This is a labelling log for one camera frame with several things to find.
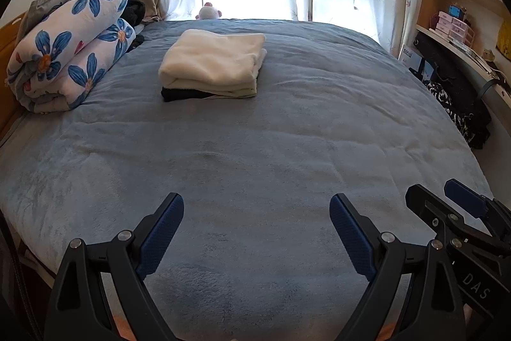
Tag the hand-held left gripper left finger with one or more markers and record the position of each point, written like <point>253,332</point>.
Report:
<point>161,231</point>

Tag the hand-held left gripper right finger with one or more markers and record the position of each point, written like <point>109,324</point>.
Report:
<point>351,233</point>

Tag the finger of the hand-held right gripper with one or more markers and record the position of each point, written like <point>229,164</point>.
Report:
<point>463,197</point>
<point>423,203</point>

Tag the cream fuzzy cardigan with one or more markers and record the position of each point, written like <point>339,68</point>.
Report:
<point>211,57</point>

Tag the black clothes pile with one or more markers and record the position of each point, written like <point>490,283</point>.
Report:
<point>135,11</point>

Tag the black white patterned cloth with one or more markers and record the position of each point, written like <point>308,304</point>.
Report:
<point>443,97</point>

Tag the blue bed cover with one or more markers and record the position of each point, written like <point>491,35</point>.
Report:
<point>279,149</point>

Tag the curved white desk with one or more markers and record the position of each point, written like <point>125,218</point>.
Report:
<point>501,93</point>

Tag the dark grey tube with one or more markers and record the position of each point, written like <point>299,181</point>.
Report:
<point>489,87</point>

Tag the black bag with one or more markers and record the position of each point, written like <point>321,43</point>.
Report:
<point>451,73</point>

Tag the green and black folded garment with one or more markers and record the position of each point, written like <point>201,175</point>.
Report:
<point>179,95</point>

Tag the small brown figurine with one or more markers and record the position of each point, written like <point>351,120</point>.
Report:
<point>488,54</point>

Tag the white box with blue print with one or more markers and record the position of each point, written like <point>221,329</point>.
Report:
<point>407,57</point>

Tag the yellow bag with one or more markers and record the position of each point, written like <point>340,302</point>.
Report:
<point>505,41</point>

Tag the pink drawer organizer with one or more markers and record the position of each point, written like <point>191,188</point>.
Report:
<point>453,27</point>

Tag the small blue box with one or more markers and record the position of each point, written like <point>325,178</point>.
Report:
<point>456,10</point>

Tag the blue floral rolled blanket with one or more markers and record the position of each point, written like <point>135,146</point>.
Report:
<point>60,53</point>

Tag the pink plush toy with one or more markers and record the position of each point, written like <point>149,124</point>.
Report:
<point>208,11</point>

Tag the wooden headboard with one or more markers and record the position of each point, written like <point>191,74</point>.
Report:
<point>8,53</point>

